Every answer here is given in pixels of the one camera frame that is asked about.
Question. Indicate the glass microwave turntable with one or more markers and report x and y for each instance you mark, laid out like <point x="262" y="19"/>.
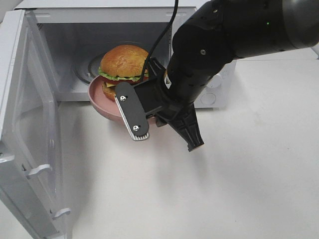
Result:
<point x="86" y="65"/>

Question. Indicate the white microwave oven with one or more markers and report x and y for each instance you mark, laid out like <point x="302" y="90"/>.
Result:
<point x="68" y="27"/>

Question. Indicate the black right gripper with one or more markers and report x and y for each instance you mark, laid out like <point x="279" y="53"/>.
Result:
<point x="157" y="103"/>

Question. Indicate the round microwave door button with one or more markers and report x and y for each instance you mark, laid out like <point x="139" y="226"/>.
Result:
<point x="208" y="99"/>

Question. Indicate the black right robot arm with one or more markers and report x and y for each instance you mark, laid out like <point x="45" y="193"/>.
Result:
<point x="216" y="34"/>

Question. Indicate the white lower microwave knob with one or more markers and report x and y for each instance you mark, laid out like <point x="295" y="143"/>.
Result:
<point x="215" y="82"/>

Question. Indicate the white microwave door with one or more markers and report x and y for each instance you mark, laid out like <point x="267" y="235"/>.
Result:
<point x="31" y="175"/>

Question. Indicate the pink round plate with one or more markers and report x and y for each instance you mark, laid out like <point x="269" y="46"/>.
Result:
<point x="103" y="105"/>

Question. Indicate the burger with lettuce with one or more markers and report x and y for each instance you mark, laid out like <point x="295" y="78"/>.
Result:
<point x="123" y="63"/>

